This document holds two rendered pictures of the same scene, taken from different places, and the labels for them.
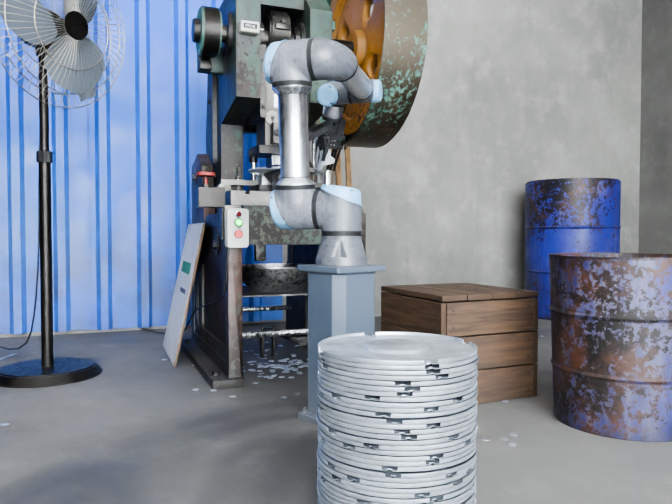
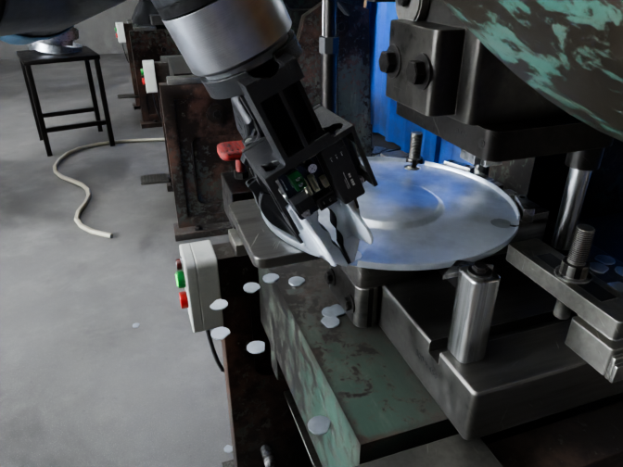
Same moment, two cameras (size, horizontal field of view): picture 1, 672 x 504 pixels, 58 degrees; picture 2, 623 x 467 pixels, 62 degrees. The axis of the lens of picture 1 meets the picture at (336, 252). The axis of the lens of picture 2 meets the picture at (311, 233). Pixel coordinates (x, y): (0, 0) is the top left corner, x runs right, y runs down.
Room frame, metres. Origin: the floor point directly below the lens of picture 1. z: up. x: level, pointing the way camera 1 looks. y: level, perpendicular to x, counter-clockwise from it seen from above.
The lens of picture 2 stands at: (2.32, -0.35, 1.03)
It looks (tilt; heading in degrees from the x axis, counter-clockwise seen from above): 28 degrees down; 93
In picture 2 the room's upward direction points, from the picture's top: straight up
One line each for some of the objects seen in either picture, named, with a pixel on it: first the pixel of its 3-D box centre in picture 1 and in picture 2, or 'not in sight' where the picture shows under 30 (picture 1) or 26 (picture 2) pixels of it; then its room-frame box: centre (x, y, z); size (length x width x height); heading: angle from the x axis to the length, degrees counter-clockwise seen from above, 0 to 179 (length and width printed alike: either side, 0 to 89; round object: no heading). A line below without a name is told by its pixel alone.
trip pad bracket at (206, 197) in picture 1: (210, 212); (247, 226); (2.17, 0.45, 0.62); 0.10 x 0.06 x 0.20; 112
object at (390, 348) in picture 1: (396, 346); not in sight; (1.11, -0.11, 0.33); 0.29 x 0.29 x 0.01
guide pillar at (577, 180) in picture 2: not in sight; (575, 190); (2.59, 0.19, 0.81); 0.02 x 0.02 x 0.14
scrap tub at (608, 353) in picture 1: (624, 337); not in sight; (1.75, -0.83, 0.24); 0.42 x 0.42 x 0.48
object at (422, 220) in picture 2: (285, 171); (387, 202); (2.38, 0.20, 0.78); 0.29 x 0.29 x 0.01
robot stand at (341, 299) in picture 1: (341, 342); not in sight; (1.76, -0.02, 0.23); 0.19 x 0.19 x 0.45; 40
